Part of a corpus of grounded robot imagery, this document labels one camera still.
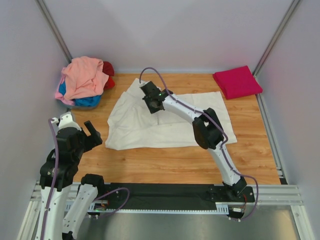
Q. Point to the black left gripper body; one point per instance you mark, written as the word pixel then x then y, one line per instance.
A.
pixel 87 142

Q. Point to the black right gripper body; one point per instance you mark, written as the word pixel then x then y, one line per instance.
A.
pixel 152 109

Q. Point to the white t shirt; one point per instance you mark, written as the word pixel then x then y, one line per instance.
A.
pixel 131 125

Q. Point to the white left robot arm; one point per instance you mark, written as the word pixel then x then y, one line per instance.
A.
pixel 56 179

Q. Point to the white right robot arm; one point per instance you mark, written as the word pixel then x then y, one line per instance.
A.
pixel 208 134

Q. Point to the blue t shirt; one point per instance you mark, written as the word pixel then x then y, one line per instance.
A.
pixel 91 101

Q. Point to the pink t shirt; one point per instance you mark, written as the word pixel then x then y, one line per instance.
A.
pixel 61 91

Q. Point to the peach t shirt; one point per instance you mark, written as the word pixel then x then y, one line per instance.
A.
pixel 84 78

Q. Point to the dark red t shirt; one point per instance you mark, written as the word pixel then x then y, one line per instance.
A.
pixel 108 70

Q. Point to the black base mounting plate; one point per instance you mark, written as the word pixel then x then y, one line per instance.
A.
pixel 172 196

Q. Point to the folded magenta t shirt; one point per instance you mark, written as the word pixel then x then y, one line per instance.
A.
pixel 237 83

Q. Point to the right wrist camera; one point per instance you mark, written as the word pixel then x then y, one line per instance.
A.
pixel 149 88

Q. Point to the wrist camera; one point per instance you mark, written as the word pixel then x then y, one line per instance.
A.
pixel 66 120
pixel 149 88

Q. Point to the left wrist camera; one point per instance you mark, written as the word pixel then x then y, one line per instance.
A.
pixel 66 120

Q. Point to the slotted white cable duct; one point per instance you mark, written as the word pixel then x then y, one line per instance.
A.
pixel 95 208

